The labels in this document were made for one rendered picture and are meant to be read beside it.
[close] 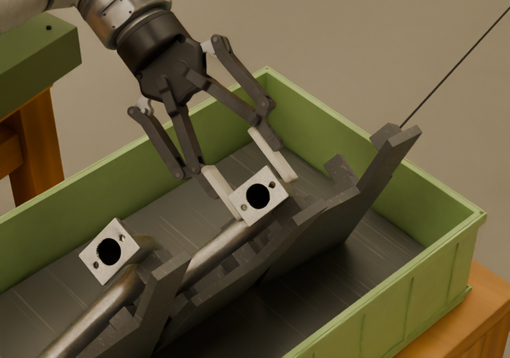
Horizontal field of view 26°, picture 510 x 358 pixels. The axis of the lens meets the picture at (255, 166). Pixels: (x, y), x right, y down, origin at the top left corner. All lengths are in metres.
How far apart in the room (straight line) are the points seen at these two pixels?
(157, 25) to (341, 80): 2.01
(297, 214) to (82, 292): 0.42
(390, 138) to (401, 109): 1.83
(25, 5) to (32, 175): 0.81
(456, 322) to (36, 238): 0.58
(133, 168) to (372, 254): 0.35
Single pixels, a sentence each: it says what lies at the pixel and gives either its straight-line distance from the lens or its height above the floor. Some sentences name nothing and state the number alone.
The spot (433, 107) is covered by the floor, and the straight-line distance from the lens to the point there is 3.10.
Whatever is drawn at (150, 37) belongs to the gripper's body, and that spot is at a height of 1.28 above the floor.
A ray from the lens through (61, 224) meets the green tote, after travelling 1.51.
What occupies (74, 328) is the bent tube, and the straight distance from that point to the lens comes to 1.25.
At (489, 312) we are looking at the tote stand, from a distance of 1.56.
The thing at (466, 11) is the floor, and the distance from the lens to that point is 3.48.
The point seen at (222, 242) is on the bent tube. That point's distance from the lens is 1.30.
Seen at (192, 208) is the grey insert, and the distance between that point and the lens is 1.58.
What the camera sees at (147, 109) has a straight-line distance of 1.20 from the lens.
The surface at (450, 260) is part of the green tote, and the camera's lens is 1.45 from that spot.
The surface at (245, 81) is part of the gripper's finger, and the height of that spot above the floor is 1.25.
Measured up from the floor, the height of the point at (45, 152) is 0.69.
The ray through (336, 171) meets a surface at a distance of 1.40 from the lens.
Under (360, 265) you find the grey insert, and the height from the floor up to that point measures 0.85.
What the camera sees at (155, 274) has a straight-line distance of 1.10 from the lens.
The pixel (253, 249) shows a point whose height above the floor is 1.02.
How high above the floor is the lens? 1.97
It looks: 43 degrees down
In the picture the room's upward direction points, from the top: straight up
